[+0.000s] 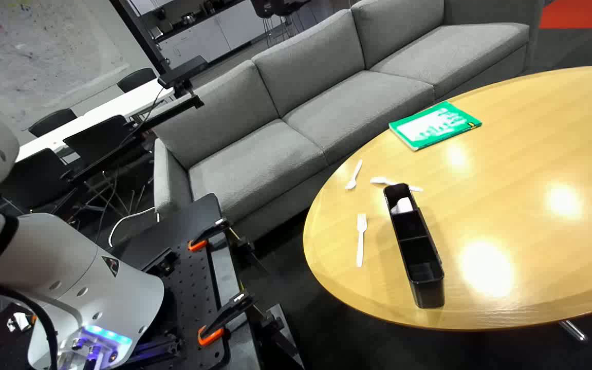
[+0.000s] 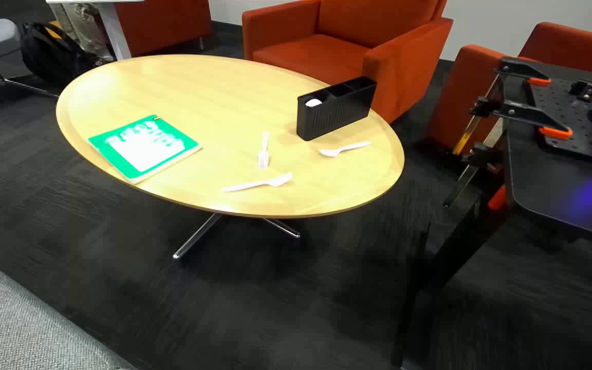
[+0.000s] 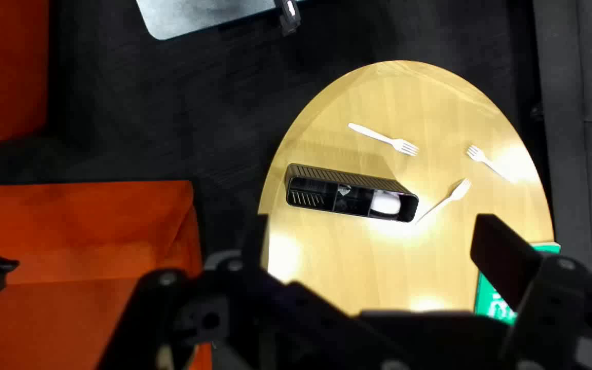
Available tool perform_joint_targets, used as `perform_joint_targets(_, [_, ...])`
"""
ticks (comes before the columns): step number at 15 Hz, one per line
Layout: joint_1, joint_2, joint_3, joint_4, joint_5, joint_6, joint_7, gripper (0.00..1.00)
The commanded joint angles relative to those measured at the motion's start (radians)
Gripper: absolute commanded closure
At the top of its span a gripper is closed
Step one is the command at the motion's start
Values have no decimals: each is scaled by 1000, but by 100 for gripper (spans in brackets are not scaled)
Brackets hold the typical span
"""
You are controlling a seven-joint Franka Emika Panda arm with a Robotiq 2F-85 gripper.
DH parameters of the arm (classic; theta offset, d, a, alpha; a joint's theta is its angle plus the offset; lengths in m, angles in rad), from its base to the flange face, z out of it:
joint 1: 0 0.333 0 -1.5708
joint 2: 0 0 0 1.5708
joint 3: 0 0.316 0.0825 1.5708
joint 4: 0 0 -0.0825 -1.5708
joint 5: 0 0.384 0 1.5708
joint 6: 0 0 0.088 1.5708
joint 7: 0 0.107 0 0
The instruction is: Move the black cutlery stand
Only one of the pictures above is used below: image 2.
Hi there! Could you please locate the black cutlery stand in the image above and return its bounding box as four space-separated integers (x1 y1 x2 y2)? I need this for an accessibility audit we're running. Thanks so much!
297 75 376 140

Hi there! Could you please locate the white plastic spoon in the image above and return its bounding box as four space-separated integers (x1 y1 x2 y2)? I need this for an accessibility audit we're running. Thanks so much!
319 142 371 157

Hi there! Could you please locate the round wooden table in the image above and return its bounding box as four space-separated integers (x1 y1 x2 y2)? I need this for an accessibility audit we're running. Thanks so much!
53 53 408 263

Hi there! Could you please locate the green printed sheet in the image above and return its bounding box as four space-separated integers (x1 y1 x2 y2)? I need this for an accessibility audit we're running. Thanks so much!
88 114 200 182

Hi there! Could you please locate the orange armchair centre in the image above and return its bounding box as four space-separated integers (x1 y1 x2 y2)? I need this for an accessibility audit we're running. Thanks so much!
242 0 453 124

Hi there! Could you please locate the orange armchair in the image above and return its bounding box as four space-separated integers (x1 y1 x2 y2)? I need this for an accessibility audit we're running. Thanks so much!
429 20 592 154
115 0 213 56
242 0 453 124

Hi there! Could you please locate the orange armchair right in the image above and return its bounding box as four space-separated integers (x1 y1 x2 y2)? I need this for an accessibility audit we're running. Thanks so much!
429 20 592 154

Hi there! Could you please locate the orange armchair back left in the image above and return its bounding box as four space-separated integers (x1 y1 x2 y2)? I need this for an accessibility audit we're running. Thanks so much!
115 0 213 56

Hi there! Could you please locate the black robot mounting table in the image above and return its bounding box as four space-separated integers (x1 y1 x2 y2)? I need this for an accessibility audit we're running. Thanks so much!
394 60 592 363

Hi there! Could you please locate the black backpack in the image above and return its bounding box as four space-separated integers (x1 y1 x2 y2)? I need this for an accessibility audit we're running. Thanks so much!
22 22 98 85

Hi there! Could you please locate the orange handled clamp lower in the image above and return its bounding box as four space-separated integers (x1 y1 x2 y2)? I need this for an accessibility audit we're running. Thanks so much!
445 99 574 205

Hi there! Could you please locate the orange handled clamp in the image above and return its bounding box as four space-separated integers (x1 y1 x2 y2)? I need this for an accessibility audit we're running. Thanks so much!
445 99 574 205
450 57 556 155

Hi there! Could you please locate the orange handled clamp upper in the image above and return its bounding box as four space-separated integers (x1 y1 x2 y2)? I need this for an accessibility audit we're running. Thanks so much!
450 57 556 155

